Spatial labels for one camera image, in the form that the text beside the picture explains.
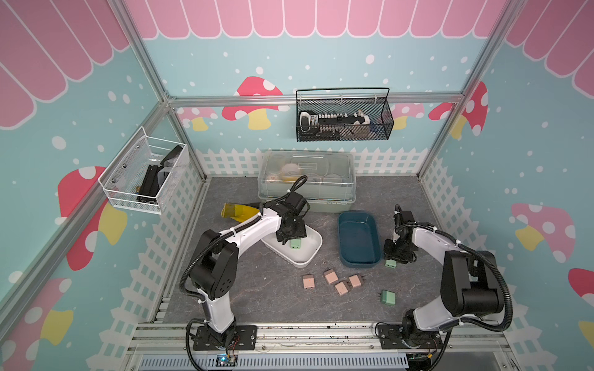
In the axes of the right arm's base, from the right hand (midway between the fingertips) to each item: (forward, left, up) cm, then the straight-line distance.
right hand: (389, 256), depth 91 cm
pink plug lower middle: (-13, +21, +1) cm, 24 cm away
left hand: (+5, +37, +7) cm, 38 cm away
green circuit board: (-33, +59, -1) cm, 68 cm away
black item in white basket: (+7, +81, +34) cm, 88 cm away
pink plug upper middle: (-8, +24, +2) cm, 26 cm away
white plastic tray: (0, +35, 0) cm, 35 cm away
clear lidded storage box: (+27, +22, +18) cm, 39 cm away
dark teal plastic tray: (+8, +11, 0) cm, 13 cm away
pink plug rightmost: (-10, +15, +1) cm, 18 cm away
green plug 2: (-4, 0, +1) cm, 4 cm away
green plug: (+5, +37, +3) cm, 38 cm away
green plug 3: (-16, +4, 0) cm, 16 cm away
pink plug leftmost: (-10, +32, +2) cm, 34 cm away
